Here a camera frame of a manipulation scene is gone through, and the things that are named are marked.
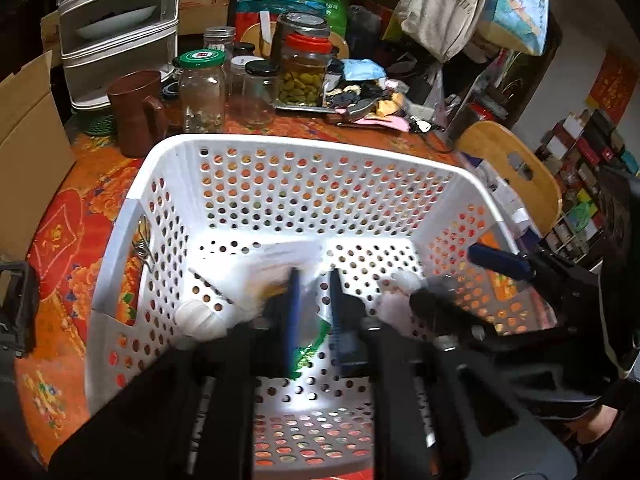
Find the person's right hand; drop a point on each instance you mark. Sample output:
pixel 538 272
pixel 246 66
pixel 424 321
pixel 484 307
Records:
pixel 597 422

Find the shelf of small boxes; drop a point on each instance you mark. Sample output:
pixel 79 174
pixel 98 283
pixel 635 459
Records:
pixel 585 160

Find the open cardboard box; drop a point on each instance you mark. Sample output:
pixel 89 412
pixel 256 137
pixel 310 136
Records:
pixel 30 160

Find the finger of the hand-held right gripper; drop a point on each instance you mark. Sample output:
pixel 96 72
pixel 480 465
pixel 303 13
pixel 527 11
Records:
pixel 495 260
pixel 440 307

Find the black phone stand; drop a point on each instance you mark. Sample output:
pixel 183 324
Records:
pixel 20 305

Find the black lid glass jar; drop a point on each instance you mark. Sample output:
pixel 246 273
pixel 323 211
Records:
pixel 260 100

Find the white and yellow packet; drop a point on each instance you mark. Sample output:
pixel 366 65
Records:
pixel 270 265

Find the tall metal lid jar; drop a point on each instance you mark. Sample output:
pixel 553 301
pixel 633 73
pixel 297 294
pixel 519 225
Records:
pixel 300 24

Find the small glass jar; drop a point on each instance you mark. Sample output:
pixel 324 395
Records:
pixel 240 67

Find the blue printed tote bag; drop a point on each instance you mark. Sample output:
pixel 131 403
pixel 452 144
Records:
pixel 520 10

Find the red wall hanging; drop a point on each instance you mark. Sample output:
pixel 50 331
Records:
pixel 612 82

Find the green plastic mesh basket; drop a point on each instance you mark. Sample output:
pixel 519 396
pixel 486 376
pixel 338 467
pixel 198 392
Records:
pixel 100 124

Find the pile of small sundries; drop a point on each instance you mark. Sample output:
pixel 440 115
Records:
pixel 360 95

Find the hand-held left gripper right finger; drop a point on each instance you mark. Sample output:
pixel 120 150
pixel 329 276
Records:
pixel 342 325

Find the beige canvas tote bag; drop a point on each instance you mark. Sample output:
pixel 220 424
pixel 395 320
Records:
pixel 440 10

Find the white sock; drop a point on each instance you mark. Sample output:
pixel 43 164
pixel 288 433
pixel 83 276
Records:
pixel 200 320

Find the green lid glass jar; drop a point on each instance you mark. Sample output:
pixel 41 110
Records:
pixel 202 95

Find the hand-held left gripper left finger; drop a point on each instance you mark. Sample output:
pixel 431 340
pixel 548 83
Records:
pixel 294 310

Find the grey stacked drawer unit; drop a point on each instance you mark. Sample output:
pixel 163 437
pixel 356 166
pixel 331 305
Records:
pixel 120 55

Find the metal spring clip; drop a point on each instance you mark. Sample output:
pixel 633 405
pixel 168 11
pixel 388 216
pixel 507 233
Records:
pixel 142 250

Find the green foil packet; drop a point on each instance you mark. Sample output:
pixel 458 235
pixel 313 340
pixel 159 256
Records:
pixel 307 355

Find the silver lid glass jar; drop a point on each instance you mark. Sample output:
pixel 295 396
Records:
pixel 218 37

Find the closed cardboard box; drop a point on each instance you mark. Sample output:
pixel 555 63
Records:
pixel 205 5

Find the brown plastic mug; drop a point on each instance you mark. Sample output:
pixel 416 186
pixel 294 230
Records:
pixel 132 115

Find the white and blue paper box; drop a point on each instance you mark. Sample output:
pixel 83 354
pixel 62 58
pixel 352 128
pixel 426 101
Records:
pixel 505 195

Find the white perforated plastic basket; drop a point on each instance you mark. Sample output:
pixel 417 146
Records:
pixel 300 141

